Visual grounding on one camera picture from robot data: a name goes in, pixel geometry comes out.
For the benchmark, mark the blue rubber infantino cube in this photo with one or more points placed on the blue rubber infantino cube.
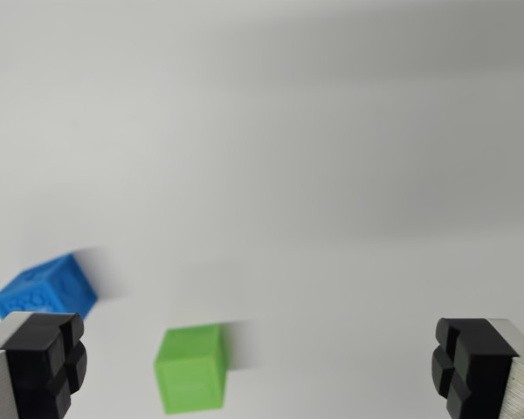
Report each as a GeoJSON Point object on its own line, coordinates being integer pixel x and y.
{"type": "Point", "coordinates": [48, 286]}

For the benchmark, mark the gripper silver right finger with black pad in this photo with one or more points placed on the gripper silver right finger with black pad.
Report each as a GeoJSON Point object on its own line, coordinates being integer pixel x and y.
{"type": "Point", "coordinates": [484, 366]}

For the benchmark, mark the green rubber cube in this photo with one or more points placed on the green rubber cube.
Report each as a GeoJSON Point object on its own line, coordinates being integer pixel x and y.
{"type": "Point", "coordinates": [190, 371]}

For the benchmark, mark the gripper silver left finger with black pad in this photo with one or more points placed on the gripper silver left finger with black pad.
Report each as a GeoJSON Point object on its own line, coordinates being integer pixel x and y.
{"type": "Point", "coordinates": [30, 362]}

